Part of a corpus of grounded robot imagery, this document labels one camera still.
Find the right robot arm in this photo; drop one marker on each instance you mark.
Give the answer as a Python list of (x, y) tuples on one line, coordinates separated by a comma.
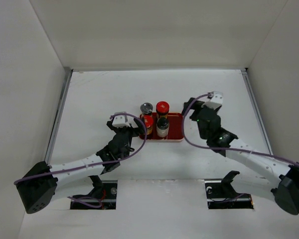
[(282, 174)]

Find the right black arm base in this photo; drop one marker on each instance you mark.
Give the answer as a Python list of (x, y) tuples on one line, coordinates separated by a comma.
[(221, 195)]

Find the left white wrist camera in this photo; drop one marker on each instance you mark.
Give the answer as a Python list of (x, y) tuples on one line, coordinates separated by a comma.
[(120, 120)]

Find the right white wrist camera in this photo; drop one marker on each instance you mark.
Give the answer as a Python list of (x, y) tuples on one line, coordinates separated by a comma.
[(215, 100)]

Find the black cap white bottle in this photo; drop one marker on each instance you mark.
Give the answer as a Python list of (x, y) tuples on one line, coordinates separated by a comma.
[(162, 127)]

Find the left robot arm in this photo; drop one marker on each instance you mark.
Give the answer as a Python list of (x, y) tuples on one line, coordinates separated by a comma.
[(43, 183)]

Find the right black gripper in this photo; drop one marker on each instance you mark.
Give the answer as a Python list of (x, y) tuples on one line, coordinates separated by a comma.
[(196, 105)]

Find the red rectangular tray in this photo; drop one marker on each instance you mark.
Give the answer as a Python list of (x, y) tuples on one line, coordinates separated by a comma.
[(174, 131)]

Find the grey cap white bottle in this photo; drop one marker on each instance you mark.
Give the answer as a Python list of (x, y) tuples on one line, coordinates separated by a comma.
[(146, 109)]

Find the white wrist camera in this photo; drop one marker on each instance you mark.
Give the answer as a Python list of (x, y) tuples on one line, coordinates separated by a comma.
[(120, 120), (215, 100)]

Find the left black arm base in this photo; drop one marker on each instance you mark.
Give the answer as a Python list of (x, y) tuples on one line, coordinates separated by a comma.
[(103, 196)]

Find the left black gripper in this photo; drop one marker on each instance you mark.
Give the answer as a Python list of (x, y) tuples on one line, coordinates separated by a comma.
[(135, 131)]

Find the red cap bottle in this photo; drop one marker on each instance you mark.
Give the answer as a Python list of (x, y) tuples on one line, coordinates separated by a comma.
[(148, 121), (162, 109)]

